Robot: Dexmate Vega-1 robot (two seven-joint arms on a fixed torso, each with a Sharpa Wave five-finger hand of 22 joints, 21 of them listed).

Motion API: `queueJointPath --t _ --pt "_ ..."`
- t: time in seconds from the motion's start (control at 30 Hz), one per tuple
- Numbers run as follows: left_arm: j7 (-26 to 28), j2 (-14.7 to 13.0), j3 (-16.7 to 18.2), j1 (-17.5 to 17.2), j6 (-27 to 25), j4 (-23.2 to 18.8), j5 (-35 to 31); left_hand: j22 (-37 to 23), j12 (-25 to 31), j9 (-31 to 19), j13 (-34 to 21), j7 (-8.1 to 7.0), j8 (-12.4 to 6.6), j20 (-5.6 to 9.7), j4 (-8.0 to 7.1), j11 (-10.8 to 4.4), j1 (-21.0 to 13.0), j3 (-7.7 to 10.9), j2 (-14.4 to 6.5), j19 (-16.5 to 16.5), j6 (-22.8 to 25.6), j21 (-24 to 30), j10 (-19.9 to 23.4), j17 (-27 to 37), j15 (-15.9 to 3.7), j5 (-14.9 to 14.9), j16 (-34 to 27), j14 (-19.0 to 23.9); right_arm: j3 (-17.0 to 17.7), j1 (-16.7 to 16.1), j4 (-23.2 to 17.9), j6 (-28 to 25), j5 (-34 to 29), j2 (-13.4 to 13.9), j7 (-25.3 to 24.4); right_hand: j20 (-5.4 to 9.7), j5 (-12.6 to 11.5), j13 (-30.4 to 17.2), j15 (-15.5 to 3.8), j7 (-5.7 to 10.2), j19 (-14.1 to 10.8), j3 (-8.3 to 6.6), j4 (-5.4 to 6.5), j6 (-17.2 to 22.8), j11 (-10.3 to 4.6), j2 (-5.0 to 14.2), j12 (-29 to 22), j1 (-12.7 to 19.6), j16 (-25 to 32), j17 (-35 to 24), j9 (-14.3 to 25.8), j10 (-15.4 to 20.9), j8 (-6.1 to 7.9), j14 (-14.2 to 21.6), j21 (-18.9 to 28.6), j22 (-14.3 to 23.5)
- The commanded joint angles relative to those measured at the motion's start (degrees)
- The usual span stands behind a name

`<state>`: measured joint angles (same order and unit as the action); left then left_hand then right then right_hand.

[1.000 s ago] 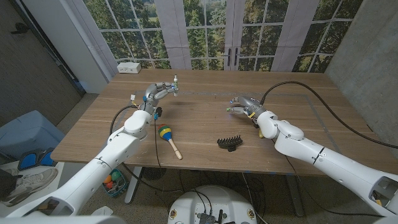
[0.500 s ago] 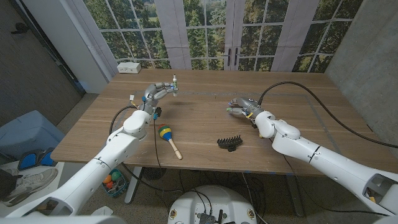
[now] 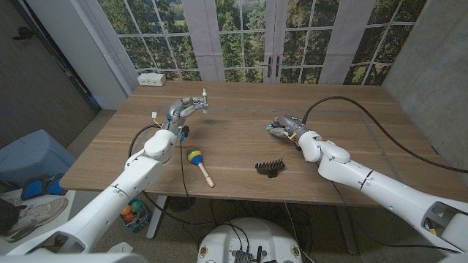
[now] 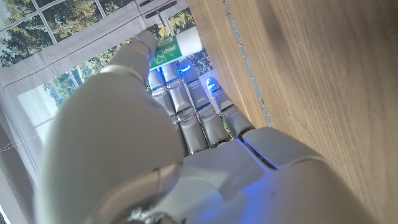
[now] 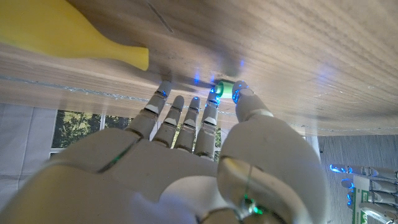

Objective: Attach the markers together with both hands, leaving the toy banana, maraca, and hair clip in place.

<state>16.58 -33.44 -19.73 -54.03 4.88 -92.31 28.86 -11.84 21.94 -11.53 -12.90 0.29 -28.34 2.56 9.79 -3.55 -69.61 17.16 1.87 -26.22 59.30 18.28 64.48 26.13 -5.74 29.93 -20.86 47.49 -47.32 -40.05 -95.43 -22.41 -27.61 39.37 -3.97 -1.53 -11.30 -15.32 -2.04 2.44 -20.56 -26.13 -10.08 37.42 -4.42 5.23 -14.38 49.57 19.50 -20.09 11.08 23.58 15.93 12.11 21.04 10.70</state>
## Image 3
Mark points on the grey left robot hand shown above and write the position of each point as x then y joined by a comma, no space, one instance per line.
179,109

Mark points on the white table leg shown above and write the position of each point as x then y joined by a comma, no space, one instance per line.
346,230
156,219

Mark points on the blue-grey storage box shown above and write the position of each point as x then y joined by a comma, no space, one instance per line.
33,157

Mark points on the teal basket of toy eggs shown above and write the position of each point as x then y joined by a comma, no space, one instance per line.
135,215

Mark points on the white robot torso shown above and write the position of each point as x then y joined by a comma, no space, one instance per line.
248,237

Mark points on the white power strip box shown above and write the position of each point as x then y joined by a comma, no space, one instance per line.
151,79

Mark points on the grey and white sneaker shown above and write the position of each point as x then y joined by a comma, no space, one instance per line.
36,215

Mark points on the colourful striped wooden maraca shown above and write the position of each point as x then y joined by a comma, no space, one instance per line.
194,155

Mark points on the printed window backdrop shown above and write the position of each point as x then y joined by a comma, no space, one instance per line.
219,36

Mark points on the blue and black slipper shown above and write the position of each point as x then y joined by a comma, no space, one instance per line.
33,188
56,185

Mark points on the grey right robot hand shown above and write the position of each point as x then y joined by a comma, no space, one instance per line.
290,126

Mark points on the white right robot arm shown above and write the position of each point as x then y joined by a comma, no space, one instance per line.
384,190

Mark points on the black comb brush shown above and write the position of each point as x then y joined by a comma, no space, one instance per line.
270,168

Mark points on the green and white marker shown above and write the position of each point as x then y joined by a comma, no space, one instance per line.
205,98

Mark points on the white crumpled paper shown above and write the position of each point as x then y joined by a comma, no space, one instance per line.
120,248

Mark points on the black round floor base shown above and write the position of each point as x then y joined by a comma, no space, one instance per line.
181,204

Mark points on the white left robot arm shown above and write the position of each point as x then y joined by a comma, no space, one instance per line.
109,204

